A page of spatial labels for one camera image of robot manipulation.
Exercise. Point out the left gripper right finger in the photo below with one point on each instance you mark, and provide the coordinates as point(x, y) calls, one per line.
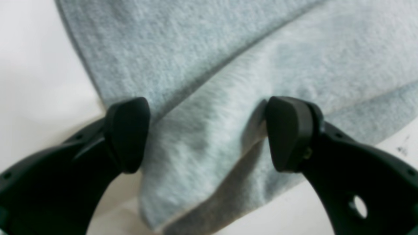
point(364, 190)

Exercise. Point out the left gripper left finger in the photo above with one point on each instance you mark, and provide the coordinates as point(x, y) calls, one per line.
point(56, 191)

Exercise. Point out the grey T-shirt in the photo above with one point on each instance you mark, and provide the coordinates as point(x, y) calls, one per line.
point(208, 68)

